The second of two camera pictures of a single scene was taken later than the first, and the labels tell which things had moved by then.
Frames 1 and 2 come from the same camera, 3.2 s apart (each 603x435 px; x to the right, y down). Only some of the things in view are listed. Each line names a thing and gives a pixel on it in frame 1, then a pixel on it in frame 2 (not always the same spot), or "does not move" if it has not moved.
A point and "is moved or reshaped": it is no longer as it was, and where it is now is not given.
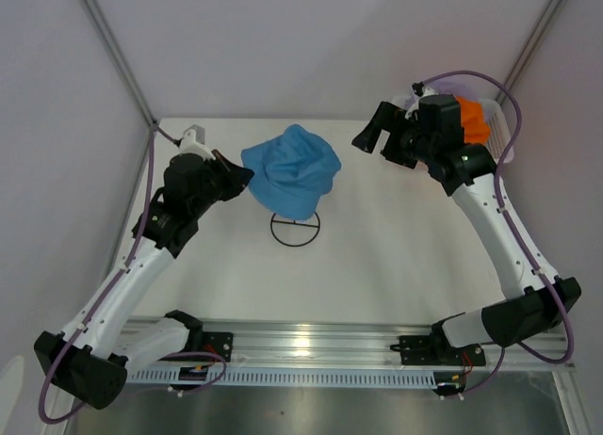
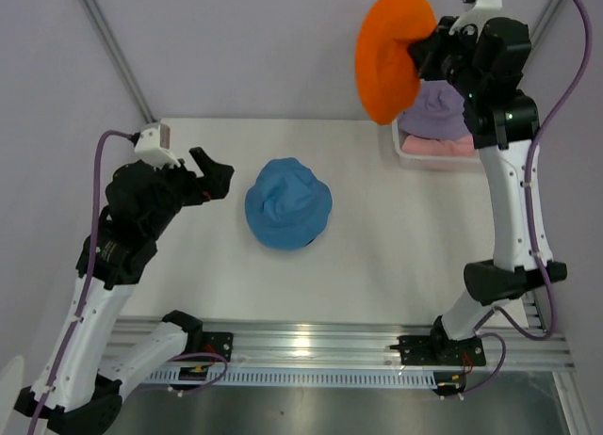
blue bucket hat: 292,171 -> 286,205
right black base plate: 435,350 does not move
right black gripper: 384,119 -> 426,52
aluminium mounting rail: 351,342 does not move
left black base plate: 220,343 does not move
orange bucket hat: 475,129 is moved or reshaped
